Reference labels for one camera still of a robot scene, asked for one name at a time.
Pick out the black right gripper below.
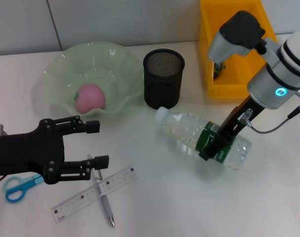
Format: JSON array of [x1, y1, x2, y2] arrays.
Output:
[[198, 97, 263, 162]]

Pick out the green glass fruit bowl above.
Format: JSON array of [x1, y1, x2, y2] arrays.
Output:
[[39, 41, 145, 119]]

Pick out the transparent plastic ruler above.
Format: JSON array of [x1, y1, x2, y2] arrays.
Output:
[[51, 166, 140, 224]]

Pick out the pink toy peach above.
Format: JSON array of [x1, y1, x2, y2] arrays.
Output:
[[74, 83, 107, 115]]

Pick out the clear water bottle green label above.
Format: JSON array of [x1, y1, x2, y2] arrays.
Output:
[[154, 106, 253, 171]]

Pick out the blue scissors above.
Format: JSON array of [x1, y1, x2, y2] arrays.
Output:
[[2, 173, 45, 203]]

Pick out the left gripper cable with connector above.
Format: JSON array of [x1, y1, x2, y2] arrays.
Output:
[[0, 123, 8, 186]]

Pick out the yellow plastic bin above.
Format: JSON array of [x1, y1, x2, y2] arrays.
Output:
[[198, 0, 279, 99]]

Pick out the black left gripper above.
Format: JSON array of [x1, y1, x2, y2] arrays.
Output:
[[0, 116, 110, 186]]

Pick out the silver ballpoint pen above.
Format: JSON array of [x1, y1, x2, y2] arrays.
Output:
[[86, 153, 115, 228]]

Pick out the black mesh pen holder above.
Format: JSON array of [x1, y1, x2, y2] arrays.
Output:
[[143, 48, 185, 111]]

